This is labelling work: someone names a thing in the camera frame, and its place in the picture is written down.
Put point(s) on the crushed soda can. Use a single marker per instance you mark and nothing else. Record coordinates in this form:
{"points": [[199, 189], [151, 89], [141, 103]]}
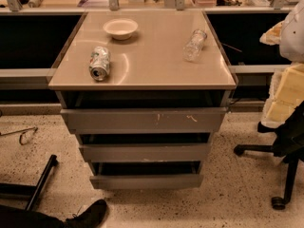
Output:
{"points": [[99, 66]]}

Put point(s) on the grey middle drawer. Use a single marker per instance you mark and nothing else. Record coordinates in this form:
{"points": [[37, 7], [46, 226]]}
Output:
{"points": [[150, 152]]}

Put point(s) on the grey drawer cabinet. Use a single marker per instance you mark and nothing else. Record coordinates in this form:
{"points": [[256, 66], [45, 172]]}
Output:
{"points": [[146, 71]]}

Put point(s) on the grey bottom drawer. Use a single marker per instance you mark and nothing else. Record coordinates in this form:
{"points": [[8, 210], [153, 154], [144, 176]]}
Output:
{"points": [[179, 181]]}

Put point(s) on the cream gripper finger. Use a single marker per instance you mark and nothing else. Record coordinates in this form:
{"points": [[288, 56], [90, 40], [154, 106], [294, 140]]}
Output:
{"points": [[288, 95], [272, 36]]}

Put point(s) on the black office chair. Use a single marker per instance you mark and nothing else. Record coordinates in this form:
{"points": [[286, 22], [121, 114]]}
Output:
{"points": [[289, 144]]}

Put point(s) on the metal hook on floor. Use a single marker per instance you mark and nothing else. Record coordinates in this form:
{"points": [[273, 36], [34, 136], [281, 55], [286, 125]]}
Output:
{"points": [[25, 135]]}

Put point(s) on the clear plastic bottle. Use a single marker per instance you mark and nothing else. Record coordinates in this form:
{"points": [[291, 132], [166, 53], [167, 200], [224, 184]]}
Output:
{"points": [[192, 49]]}

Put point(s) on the grey top drawer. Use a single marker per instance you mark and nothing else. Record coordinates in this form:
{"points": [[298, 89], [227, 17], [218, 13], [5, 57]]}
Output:
{"points": [[143, 120]]}

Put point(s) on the black shoe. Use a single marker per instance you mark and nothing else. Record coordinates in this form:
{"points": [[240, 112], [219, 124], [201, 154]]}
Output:
{"points": [[92, 217]]}

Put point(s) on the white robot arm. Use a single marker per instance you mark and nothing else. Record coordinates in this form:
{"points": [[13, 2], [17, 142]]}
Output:
{"points": [[291, 47]]}

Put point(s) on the black stand leg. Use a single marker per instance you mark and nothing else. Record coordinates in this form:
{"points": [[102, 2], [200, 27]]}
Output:
{"points": [[30, 193]]}

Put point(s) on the dark trouser leg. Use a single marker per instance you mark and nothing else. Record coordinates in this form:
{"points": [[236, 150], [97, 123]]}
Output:
{"points": [[18, 218]]}

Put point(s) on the white bowl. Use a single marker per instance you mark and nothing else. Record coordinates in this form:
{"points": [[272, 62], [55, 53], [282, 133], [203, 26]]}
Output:
{"points": [[120, 29]]}

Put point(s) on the grey drawer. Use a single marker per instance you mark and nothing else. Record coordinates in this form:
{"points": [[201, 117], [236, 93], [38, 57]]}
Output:
{"points": [[143, 120], [150, 152], [179, 181]]}

